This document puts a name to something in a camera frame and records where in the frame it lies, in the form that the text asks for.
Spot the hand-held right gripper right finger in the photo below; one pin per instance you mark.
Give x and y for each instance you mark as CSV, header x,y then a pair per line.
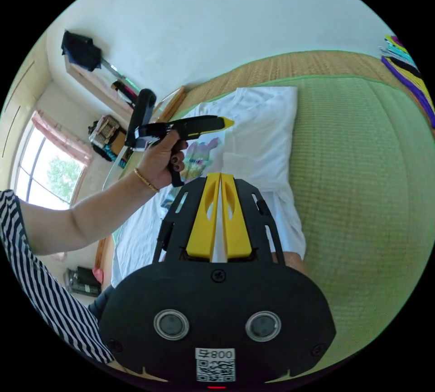
x,y
238,232

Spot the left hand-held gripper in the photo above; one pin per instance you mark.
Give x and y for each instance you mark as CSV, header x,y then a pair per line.
x,y
183,125

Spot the bed with green woven mat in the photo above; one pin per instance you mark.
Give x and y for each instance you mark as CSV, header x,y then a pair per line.
x,y
357,195

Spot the person's body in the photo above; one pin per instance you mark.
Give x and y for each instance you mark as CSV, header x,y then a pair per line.
x,y
44,280

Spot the white t-shirt with colourful print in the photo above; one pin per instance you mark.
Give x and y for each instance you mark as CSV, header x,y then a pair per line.
x,y
258,133

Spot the wooden shelf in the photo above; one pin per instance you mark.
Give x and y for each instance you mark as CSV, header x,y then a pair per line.
x,y
102,82

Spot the black cloth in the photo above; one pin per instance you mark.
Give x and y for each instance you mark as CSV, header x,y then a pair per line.
x,y
81,50

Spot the pile of clothes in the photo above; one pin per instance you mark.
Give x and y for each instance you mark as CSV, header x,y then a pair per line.
x,y
409,69

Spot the window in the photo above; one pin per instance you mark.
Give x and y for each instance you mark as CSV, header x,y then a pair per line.
x,y
47,171

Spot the pink curtain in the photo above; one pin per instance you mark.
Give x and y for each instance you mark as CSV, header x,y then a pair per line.
x,y
64,137

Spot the person's left forearm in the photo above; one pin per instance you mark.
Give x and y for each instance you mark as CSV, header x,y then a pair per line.
x,y
85,218

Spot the person's left hand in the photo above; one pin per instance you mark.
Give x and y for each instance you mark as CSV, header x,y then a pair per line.
x,y
163,161

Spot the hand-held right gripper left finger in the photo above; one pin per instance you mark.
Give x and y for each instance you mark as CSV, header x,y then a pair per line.
x,y
198,229

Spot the dark bag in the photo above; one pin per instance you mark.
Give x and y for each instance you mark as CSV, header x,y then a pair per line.
x,y
81,281

